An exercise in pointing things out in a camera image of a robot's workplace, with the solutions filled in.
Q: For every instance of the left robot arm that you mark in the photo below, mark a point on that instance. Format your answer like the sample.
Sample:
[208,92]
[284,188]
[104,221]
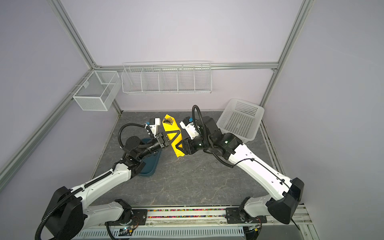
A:
[70,210]

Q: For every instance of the aluminium front rail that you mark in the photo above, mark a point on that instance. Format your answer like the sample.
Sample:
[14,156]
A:
[168,216]

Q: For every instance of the white perforated plastic basket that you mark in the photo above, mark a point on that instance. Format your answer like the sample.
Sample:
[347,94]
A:
[242,119]

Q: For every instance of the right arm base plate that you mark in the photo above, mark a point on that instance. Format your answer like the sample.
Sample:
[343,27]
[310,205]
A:
[236,216]

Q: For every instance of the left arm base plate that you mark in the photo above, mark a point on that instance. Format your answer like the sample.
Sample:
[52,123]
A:
[135,217]

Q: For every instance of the white mesh wall box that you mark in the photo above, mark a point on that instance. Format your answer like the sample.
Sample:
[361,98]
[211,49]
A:
[98,91]

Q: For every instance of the silver fork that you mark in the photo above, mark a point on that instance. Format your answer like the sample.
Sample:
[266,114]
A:
[168,121]

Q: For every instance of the teal plastic tray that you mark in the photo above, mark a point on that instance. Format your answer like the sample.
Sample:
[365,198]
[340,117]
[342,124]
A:
[148,162]

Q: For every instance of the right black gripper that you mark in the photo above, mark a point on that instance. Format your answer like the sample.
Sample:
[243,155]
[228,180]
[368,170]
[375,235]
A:
[189,144]

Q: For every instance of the white vent grille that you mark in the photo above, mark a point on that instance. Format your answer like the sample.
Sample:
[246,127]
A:
[178,233]

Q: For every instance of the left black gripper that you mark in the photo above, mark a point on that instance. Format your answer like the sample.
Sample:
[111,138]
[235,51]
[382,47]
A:
[161,140]

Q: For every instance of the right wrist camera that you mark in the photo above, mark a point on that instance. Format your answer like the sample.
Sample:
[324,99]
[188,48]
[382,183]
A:
[188,125]

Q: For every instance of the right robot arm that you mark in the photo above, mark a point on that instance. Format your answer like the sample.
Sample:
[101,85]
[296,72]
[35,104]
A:
[284,194]

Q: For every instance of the white wire wall rack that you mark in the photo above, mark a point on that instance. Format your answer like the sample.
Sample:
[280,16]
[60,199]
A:
[167,77]

